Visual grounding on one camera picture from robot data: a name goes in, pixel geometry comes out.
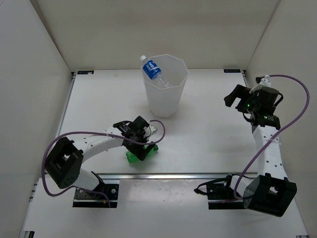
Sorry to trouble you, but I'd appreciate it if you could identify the clear bottle blue label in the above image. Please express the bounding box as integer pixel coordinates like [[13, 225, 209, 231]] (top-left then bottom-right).
[[140, 55, 172, 89]]

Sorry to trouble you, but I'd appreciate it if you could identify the white octagonal plastic bin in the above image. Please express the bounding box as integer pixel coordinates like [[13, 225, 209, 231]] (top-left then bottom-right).
[[141, 55, 189, 118]]

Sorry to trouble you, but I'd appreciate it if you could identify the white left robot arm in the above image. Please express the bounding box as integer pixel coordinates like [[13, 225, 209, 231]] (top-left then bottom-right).
[[42, 116, 158, 198]]

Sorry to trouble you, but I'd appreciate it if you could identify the dark table sticker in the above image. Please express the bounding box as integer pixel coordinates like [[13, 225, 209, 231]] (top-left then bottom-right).
[[223, 69, 241, 73], [77, 70, 94, 75]]

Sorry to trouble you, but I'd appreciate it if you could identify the dark right table sticker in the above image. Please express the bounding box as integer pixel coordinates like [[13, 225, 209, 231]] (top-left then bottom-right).
[[223, 69, 241, 73]]

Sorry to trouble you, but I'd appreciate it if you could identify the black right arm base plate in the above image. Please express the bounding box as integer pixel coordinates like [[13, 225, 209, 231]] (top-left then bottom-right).
[[194, 173, 244, 210]]

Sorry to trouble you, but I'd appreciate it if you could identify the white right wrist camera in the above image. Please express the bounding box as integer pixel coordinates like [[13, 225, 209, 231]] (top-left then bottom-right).
[[249, 75, 271, 94]]

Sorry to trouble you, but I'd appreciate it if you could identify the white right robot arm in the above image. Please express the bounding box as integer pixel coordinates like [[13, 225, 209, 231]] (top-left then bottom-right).
[[222, 85, 297, 217]]

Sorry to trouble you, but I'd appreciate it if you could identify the green plastic soda bottle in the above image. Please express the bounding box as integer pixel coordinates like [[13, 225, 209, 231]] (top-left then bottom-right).
[[126, 145, 159, 164]]

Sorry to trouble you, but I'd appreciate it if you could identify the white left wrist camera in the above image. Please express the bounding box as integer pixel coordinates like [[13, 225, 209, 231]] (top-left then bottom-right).
[[146, 124, 158, 136]]

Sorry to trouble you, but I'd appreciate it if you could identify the dark left table sticker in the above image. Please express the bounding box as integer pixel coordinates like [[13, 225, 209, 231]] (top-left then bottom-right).
[[77, 70, 94, 75]]

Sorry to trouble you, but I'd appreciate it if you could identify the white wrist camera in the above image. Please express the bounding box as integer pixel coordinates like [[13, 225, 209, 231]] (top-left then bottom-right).
[[249, 75, 271, 94], [146, 124, 158, 136]]

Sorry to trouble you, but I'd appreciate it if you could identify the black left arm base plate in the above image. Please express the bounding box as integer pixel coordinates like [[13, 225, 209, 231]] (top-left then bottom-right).
[[73, 179, 119, 208]]

